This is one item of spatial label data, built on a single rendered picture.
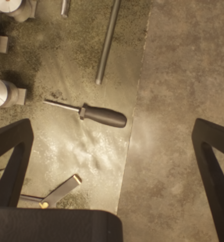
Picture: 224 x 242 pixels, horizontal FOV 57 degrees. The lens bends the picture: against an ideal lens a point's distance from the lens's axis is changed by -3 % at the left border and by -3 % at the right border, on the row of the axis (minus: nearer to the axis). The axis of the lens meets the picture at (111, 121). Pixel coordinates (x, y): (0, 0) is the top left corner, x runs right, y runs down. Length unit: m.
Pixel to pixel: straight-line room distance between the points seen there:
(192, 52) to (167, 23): 0.24
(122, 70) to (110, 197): 0.28
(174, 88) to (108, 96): 0.97
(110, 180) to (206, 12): 1.31
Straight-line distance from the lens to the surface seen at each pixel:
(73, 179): 0.46
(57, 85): 0.46
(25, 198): 0.52
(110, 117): 0.42
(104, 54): 0.44
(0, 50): 0.46
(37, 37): 0.49
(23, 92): 0.43
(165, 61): 1.40
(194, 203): 1.58
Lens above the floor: 1.32
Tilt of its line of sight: 86 degrees down
